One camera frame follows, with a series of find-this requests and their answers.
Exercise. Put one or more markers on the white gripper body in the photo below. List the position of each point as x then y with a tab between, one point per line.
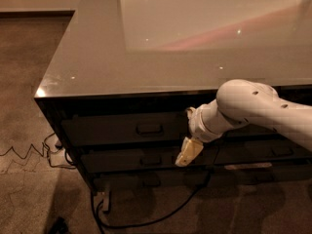
197	125

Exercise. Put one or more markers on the black plug on floor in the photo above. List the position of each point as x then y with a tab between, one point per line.
59	227

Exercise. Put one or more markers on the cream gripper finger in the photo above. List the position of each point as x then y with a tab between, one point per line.
190	149

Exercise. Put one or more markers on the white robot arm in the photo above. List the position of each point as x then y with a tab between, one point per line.
216	122

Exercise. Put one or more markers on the grey drawer cabinet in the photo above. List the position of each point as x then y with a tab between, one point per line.
151	56

